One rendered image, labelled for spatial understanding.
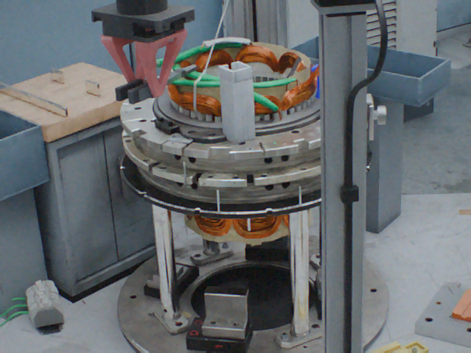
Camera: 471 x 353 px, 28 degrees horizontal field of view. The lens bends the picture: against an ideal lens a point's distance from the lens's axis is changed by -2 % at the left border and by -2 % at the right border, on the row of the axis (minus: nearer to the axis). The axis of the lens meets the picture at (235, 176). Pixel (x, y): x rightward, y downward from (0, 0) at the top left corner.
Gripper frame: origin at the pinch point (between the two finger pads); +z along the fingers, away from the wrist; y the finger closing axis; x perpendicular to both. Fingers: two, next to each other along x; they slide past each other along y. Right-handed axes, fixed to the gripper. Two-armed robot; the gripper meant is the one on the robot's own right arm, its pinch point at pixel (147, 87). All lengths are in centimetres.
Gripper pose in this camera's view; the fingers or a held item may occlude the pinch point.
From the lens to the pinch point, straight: 108.0
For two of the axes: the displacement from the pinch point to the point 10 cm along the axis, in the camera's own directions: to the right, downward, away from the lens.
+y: 8.0, 2.2, -5.5
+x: 5.9, -3.5, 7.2
